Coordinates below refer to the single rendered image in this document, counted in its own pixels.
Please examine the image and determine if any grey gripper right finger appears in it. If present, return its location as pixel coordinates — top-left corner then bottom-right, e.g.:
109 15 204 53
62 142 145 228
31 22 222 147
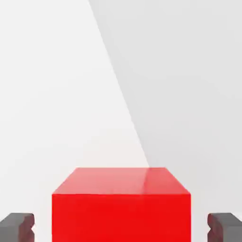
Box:
207 213 242 242

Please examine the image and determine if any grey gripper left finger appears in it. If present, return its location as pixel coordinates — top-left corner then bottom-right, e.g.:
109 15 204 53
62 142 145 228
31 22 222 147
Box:
0 213 35 242

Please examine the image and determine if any small red cube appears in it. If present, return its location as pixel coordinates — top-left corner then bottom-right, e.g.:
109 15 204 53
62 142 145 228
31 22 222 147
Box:
52 167 191 242

